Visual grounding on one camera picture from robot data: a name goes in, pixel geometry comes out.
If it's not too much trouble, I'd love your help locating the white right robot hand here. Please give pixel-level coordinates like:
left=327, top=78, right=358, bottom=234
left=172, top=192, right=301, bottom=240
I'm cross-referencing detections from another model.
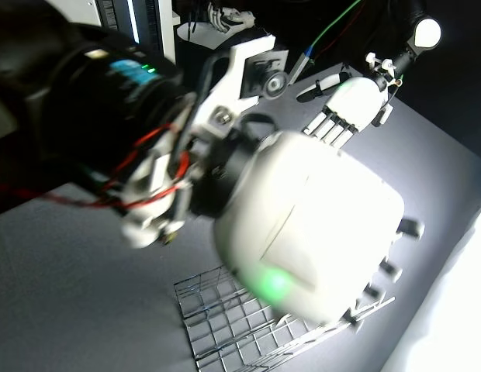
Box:
left=213, top=129, right=426, bottom=326

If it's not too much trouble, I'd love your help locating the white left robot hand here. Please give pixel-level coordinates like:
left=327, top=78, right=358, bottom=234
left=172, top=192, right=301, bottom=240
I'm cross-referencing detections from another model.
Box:
left=296, top=71, right=383, bottom=149

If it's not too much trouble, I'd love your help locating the grey connector with blue band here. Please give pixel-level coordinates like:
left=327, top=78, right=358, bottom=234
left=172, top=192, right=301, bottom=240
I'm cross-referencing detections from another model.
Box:
left=288, top=45, right=316, bottom=85

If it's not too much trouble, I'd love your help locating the spare skeletal robot hand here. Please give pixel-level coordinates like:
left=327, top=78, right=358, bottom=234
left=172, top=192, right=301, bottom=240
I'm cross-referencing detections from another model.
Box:
left=206, top=0, right=258, bottom=36

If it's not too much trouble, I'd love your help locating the white display stand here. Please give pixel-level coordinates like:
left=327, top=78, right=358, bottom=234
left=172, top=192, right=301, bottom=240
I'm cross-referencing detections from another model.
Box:
left=176, top=21, right=273, bottom=52

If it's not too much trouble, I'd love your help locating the white fabric backdrop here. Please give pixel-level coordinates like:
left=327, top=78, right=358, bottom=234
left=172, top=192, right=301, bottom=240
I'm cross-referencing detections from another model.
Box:
left=379, top=201, right=481, bottom=372

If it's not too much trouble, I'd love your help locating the white cabinet with blue strip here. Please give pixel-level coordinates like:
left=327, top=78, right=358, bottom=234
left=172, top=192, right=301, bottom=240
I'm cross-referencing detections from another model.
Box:
left=83, top=0, right=180, bottom=67

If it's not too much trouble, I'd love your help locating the red cable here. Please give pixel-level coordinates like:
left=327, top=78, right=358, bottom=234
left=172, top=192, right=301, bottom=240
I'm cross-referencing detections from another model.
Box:
left=313, top=5, right=364, bottom=61

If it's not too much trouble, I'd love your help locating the green cable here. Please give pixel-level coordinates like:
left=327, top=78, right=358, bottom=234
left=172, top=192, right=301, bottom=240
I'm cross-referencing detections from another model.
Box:
left=310, top=0, right=362, bottom=60

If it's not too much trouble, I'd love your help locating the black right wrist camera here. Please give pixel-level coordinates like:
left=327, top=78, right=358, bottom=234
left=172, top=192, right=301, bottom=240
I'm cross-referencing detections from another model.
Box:
left=240, top=48, right=291, bottom=102

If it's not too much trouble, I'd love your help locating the silver wire dish rack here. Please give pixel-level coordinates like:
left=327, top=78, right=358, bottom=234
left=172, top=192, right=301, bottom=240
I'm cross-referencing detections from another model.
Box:
left=173, top=267, right=396, bottom=372

